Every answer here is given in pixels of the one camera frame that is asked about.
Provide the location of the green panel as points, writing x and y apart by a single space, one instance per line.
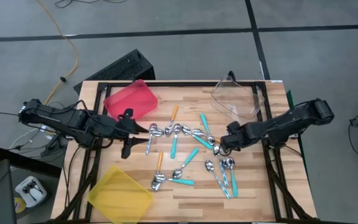
290 99

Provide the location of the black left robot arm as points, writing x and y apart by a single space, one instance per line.
57 116

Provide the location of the yellow translucent plastic bin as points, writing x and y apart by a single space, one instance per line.
120 196

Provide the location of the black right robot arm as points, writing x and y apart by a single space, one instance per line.
291 119

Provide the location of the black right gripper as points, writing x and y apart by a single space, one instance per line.
236 135

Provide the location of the red translucent plastic bin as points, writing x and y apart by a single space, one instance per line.
135 98

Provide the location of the small black clamp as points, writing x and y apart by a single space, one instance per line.
232 75

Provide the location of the black perforated box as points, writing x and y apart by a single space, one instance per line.
120 68

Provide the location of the black floor beam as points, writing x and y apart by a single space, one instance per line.
26 161

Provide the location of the white tray with earphones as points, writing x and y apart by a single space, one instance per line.
39 199

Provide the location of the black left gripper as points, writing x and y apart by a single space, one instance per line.
110 129

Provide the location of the clear plastic bin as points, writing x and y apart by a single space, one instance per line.
238 99

